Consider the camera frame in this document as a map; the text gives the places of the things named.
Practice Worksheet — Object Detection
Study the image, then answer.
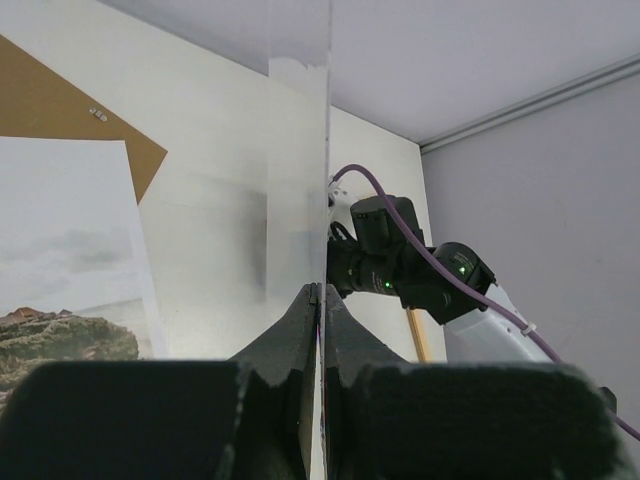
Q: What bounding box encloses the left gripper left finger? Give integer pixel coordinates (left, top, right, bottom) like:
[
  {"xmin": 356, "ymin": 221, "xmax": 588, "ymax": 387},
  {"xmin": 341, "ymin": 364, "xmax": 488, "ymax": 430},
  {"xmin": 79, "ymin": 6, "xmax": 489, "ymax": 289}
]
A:
[{"xmin": 1, "ymin": 284, "xmax": 320, "ymax": 479}]

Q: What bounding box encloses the clear acrylic sheet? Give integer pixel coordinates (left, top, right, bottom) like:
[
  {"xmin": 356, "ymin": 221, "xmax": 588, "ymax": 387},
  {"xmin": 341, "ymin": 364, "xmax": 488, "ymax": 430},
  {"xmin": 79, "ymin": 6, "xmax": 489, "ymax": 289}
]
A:
[{"xmin": 266, "ymin": 1, "xmax": 332, "ymax": 479}]

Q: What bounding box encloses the brown backing board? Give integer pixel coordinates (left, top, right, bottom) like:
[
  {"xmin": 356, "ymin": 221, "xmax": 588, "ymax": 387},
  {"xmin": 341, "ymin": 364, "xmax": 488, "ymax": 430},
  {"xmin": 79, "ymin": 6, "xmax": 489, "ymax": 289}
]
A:
[{"xmin": 1, "ymin": 37, "xmax": 167, "ymax": 201}]

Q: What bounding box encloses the landscape photo print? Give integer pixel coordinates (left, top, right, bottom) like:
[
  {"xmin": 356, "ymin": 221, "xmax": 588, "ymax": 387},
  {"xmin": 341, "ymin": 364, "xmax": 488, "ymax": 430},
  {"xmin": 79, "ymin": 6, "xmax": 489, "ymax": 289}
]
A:
[{"xmin": 1, "ymin": 136, "xmax": 168, "ymax": 400}]

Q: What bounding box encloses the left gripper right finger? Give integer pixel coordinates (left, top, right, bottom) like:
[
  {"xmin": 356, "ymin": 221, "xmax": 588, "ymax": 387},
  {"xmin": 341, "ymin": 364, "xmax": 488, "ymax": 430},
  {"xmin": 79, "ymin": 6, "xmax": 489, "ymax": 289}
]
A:
[{"xmin": 323, "ymin": 288, "xmax": 639, "ymax": 479}]

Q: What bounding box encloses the light wooden picture frame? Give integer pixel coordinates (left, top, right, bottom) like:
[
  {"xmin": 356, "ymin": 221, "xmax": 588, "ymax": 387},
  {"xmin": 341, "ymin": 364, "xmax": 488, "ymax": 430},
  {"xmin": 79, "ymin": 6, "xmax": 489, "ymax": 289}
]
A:
[{"xmin": 406, "ymin": 309, "xmax": 432, "ymax": 363}]

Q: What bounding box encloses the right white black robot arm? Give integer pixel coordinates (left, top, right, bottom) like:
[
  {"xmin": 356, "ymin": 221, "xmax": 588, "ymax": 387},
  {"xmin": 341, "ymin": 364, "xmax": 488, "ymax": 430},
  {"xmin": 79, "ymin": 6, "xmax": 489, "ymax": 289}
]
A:
[{"xmin": 327, "ymin": 187, "xmax": 555, "ymax": 363}]

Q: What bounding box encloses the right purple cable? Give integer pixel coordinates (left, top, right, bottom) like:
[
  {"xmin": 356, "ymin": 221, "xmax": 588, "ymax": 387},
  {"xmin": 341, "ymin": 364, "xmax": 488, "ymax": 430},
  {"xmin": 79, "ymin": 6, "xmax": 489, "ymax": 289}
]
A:
[{"xmin": 327, "ymin": 162, "xmax": 640, "ymax": 443}]

